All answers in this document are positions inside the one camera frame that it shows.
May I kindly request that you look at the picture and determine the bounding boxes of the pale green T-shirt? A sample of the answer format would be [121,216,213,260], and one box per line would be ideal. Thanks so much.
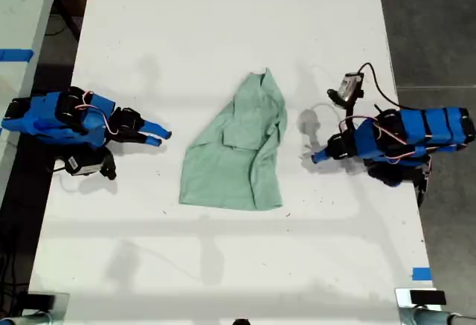
[178,67,289,212]

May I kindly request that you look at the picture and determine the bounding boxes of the long blue tape strip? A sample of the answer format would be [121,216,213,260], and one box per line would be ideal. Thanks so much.
[0,48,35,62]

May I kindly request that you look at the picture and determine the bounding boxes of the white side table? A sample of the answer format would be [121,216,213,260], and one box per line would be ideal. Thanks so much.
[0,0,63,196]

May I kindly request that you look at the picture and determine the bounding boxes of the short blue tape strip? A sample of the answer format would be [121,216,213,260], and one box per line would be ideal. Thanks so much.
[411,266,433,282]

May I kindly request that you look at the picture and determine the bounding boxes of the silver metal tube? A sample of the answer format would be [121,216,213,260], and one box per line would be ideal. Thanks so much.
[400,306,476,325]

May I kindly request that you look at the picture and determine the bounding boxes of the black camera stalk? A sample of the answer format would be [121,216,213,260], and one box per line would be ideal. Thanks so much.
[340,97,360,132]
[99,147,118,181]

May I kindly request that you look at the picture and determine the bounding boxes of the black camera box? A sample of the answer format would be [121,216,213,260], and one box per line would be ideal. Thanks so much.
[327,72,366,105]
[55,152,107,177]

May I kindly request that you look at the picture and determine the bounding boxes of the black camera cable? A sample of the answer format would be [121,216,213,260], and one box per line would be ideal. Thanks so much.
[357,62,402,111]
[45,155,70,174]

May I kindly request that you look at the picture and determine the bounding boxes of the metal bracket with black box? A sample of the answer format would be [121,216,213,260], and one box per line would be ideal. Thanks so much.
[26,291,71,321]
[394,287,454,313]

